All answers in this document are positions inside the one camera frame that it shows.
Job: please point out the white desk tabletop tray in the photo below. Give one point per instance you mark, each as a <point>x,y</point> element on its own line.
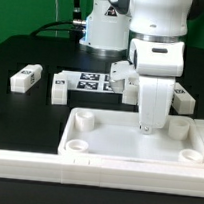
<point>118,136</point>

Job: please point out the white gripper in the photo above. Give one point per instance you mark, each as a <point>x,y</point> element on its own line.
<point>155,96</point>

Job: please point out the white L-shaped fence wall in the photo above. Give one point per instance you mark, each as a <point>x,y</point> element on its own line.
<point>76,169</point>

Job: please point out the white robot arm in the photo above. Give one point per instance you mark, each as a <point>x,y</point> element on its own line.
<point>150,33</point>

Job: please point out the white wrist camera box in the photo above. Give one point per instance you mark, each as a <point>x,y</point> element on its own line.
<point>123,76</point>

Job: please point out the white marker base plate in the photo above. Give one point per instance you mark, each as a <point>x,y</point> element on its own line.
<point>95,82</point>

